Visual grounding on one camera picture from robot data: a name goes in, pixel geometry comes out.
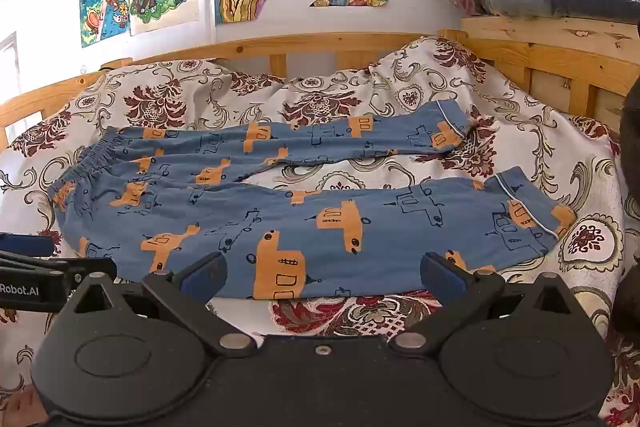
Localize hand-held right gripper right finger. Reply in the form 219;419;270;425
390;252;596;355

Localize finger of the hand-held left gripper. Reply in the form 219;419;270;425
0;233;55;259
52;257;119;289

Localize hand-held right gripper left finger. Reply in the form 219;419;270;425
62;252;256;355

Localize blue pants with orange print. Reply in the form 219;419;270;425
50;99;578;303

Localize floral patterned blanket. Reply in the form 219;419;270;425
0;36;640;427

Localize dark fuzzy cloth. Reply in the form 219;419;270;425
612;77;640;338

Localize wooden bed frame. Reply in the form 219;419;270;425
0;14;640;148

